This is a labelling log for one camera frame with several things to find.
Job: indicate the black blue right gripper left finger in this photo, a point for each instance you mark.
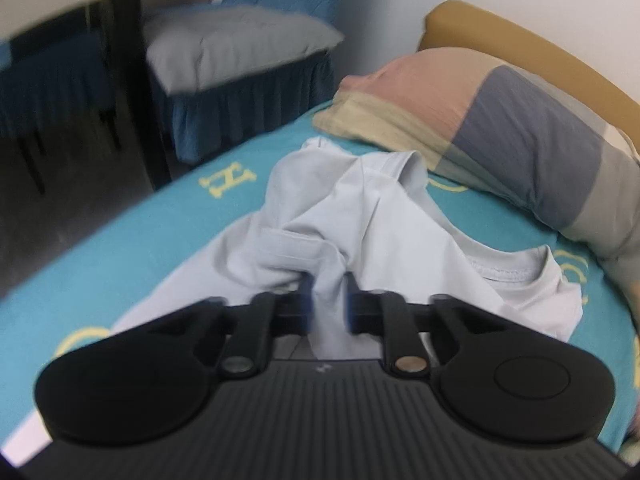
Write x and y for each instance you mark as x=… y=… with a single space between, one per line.
x=147 y=382

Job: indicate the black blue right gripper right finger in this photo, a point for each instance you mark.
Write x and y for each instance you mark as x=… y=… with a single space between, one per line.
x=500 y=379

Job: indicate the light grey t-shirt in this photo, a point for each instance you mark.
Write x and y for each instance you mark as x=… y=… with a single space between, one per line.
x=327 y=213

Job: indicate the teal patterned bed sheet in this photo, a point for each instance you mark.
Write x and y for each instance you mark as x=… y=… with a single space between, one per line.
x=78 y=298

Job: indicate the colour block striped pillow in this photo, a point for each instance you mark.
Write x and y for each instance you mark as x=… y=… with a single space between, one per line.
x=490 y=125

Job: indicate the blue covered chair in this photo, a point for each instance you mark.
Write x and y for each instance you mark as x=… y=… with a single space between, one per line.
x=202 y=125

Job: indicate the grey seat cushion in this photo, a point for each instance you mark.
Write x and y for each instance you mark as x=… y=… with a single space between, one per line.
x=193 y=51

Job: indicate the mustard yellow headboard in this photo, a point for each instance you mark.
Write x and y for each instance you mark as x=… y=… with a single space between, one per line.
x=455 y=23

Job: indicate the white desk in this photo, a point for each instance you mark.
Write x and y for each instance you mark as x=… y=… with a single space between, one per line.
x=64 y=58

